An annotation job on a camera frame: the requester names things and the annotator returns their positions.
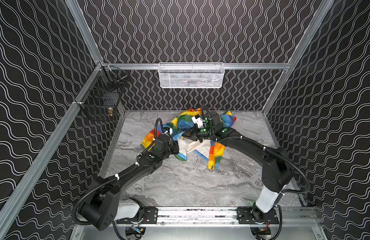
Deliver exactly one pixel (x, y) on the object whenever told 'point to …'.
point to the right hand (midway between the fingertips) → (182, 135)
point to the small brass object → (110, 111)
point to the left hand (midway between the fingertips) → (183, 143)
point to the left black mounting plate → (150, 216)
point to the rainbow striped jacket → (211, 151)
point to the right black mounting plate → (244, 216)
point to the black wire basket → (100, 101)
